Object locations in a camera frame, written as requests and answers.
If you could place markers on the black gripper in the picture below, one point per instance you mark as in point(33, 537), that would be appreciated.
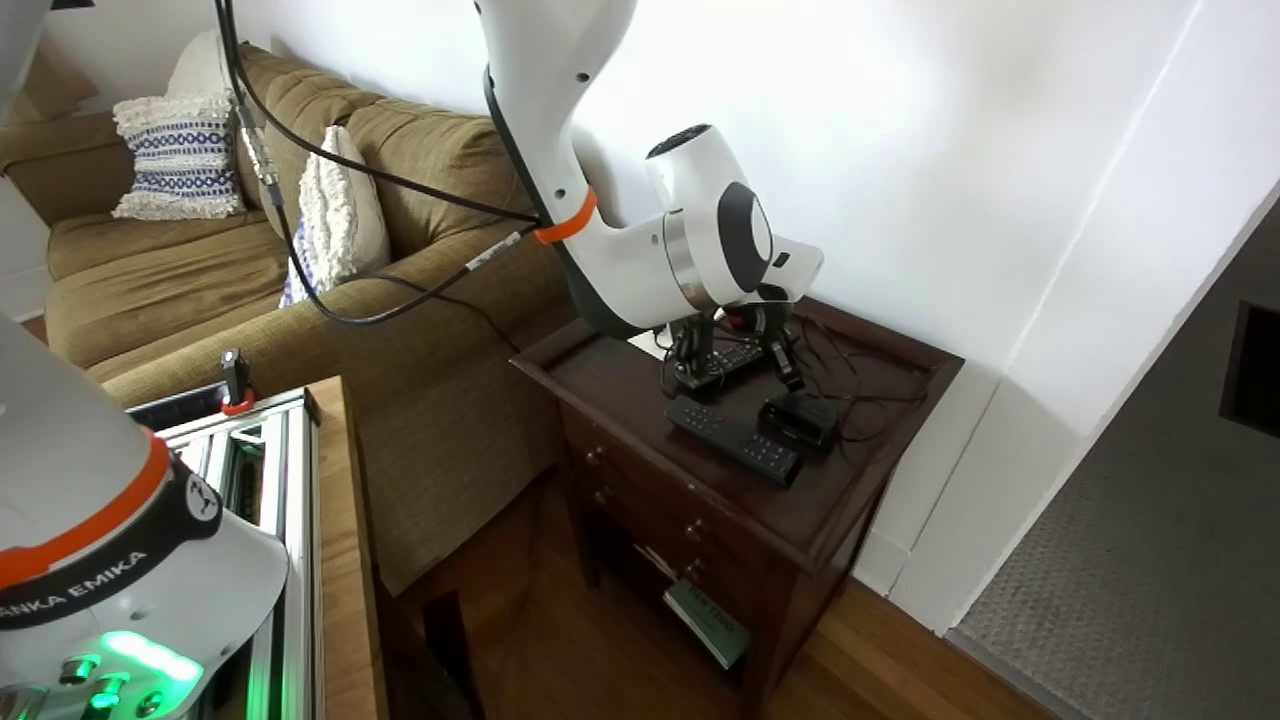
point(742, 320)

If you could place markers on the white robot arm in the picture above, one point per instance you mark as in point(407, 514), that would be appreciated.
point(707, 250)

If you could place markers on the white paper sheet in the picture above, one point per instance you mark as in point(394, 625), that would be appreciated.
point(655, 342)

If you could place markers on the long dark grey remote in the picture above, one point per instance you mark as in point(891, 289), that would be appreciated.
point(738, 443)

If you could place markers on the black charging dock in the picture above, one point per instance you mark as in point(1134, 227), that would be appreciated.
point(800, 420)

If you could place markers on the dark wooden side table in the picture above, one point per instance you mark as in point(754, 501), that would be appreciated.
point(655, 505)

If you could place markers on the teal book on shelf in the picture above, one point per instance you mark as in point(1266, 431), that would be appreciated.
point(723, 634)

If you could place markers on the olive fabric sofa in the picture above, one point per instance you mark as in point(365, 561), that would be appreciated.
point(449, 433)

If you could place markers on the white patterned cushion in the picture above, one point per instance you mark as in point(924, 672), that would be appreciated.
point(341, 223)

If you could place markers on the black red-ringed stop button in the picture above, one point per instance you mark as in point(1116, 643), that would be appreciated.
point(234, 387)

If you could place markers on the striped blue white cushion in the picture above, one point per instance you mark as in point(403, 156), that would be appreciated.
point(181, 160)

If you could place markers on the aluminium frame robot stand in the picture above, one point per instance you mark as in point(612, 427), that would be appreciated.
point(262, 461)

